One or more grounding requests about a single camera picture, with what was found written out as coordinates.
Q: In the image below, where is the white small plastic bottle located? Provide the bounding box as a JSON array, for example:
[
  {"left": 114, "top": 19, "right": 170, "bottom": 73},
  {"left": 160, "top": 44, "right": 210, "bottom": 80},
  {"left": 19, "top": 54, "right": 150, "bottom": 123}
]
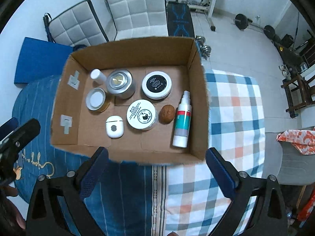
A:
[{"left": 90, "top": 69, "right": 107, "bottom": 85}]

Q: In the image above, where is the brown walnut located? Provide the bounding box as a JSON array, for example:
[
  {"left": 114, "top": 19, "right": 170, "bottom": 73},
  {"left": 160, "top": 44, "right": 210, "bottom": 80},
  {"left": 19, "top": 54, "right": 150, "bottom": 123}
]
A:
[{"left": 158, "top": 104, "right": 176, "bottom": 124}]

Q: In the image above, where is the white spray bottle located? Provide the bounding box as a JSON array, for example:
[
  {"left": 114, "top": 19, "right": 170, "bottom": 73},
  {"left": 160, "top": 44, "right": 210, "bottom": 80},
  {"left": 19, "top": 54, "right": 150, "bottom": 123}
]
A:
[{"left": 172, "top": 91, "right": 192, "bottom": 148}]

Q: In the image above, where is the blue striped quilt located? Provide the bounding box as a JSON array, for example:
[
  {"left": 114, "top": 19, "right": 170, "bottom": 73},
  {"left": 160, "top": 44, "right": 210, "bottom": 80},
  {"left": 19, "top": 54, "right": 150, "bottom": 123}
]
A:
[{"left": 12, "top": 76, "right": 167, "bottom": 235}]

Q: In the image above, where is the plaid checkered quilt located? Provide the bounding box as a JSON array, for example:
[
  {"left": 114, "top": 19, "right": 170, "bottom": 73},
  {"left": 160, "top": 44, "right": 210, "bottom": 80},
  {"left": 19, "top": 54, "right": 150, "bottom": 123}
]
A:
[{"left": 152, "top": 70, "right": 265, "bottom": 235}]

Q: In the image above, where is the white earbuds case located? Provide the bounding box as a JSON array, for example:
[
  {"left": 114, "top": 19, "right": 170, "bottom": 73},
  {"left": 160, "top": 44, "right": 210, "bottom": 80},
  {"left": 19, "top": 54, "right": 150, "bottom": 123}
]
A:
[{"left": 105, "top": 115, "right": 124, "bottom": 138}]

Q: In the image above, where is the blue foam mat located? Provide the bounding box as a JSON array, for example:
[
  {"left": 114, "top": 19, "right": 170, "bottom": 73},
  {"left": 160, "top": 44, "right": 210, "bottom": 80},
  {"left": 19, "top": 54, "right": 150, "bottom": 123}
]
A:
[{"left": 14, "top": 37, "right": 73, "bottom": 84}]

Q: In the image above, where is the orange white cloth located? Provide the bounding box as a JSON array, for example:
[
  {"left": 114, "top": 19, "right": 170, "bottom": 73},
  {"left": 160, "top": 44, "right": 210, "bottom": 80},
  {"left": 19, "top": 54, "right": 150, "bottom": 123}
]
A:
[{"left": 276, "top": 128, "right": 315, "bottom": 156}]

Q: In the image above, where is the white jar green logo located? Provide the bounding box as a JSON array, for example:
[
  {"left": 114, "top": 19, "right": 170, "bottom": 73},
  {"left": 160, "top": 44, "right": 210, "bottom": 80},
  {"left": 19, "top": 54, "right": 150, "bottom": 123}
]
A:
[{"left": 126, "top": 99, "right": 158, "bottom": 131}]

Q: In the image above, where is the silver metal tin can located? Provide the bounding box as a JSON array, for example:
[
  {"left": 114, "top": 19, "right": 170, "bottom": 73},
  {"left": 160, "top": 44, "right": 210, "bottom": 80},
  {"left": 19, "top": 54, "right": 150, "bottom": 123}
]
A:
[{"left": 106, "top": 69, "right": 136, "bottom": 99}]

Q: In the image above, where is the cardboard box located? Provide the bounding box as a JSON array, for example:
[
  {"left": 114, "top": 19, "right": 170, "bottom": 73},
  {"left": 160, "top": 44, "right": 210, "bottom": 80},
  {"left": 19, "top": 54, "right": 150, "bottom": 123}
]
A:
[{"left": 50, "top": 36, "right": 210, "bottom": 164}]

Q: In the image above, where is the left white quilted chair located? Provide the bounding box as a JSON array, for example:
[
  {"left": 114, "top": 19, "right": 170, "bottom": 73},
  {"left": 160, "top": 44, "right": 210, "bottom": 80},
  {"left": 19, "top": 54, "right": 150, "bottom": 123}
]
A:
[{"left": 48, "top": 0, "right": 109, "bottom": 47}]

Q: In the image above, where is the white quilted chair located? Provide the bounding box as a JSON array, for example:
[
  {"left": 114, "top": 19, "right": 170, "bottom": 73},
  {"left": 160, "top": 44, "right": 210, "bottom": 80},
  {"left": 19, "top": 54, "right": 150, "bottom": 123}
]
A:
[
  {"left": 106, "top": 0, "right": 169, "bottom": 41},
  {"left": 48, "top": 0, "right": 109, "bottom": 47}
]

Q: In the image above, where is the dark wooden chair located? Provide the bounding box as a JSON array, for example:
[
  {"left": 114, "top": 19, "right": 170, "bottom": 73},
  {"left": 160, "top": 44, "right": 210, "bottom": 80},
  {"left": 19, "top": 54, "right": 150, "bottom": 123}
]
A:
[{"left": 279, "top": 65, "right": 314, "bottom": 118}]

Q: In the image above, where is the white jar black label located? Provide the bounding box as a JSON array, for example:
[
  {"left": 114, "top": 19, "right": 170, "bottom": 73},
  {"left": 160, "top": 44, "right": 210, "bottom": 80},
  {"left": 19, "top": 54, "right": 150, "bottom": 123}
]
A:
[{"left": 142, "top": 71, "right": 172, "bottom": 100}]

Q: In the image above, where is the chrome dumbbell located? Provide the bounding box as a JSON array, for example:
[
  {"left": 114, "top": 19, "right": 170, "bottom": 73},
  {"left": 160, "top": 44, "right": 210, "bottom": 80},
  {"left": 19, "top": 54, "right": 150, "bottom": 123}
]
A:
[{"left": 195, "top": 35, "right": 212, "bottom": 60}]

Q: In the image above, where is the right white quilted chair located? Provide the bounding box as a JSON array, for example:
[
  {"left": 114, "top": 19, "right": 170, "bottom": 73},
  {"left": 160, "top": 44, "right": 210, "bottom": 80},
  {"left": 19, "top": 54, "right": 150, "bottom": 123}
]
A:
[{"left": 106, "top": 0, "right": 169, "bottom": 41}]

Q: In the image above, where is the black blue bench pad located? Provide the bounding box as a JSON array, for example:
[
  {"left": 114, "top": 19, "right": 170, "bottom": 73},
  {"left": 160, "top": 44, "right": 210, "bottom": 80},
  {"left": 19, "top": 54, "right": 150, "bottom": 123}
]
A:
[{"left": 167, "top": 2, "right": 195, "bottom": 38}]

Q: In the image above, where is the floor barbell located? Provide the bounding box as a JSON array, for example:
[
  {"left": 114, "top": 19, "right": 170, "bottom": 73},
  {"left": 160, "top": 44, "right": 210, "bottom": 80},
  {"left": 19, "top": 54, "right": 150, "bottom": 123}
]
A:
[{"left": 233, "top": 13, "right": 275, "bottom": 40}]

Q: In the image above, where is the white weight bench rack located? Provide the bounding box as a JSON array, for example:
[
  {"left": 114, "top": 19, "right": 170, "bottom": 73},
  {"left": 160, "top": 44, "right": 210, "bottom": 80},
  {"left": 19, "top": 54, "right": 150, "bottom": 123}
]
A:
[{"left": 185, "top": 0, "right": 216, "bottom": 31}]

